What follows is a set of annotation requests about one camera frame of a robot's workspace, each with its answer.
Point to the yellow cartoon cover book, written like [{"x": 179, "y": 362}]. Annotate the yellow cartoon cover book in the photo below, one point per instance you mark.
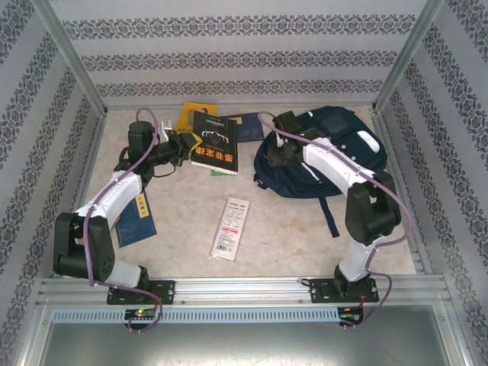
[{"x": 187, "y": 114}]

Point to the thin navy booklet yellow label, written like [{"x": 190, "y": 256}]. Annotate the thin navy booklet yellow label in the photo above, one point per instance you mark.
[{"x": 249, "y": 129}]

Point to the green notebook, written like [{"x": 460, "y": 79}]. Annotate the green notebook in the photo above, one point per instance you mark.
[{"x": 217, "y": 173}]

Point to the navy blue backpack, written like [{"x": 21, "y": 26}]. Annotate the navy blue backpack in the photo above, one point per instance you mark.
[{"x": 305, "y": 183}]

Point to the packaged ruler set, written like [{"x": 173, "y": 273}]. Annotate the packaged ruler set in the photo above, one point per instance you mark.
[{"x": 230, "y": 228}]

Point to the thick navy book yellow label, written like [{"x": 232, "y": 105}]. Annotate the thick navy book yellow label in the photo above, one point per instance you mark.
[{"x": 137, "y": 228}]

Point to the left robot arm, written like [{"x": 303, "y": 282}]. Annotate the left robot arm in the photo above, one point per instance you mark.
[{"x": 110, "y": 194}]

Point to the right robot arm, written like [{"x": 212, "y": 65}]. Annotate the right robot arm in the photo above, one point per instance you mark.
[{"x": 335, "y": 164}]

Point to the sheet metal shelf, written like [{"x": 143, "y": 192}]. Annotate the sheet metal shelf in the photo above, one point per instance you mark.
[{"x": 244, "y": 343}]

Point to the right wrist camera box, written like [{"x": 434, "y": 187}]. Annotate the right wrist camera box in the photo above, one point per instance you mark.
[{"x": 280, "y": 140}]

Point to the aluminium frame post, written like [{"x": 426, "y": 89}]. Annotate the aluminium frame post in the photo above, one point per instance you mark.
[
  {"x": 408, "y": 53},
  {"x": 68, "y": 53}
]

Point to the aluminium mounting rail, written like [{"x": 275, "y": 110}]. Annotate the aluminium mounting rail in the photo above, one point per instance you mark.
[{"x": 236, "y": 291}]

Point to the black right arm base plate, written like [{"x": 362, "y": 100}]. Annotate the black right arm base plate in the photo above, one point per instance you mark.
[{"x": 320, "y": 291}]

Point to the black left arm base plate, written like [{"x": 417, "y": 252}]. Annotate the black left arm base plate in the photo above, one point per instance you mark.
[{"x": 165, "y": 291}]

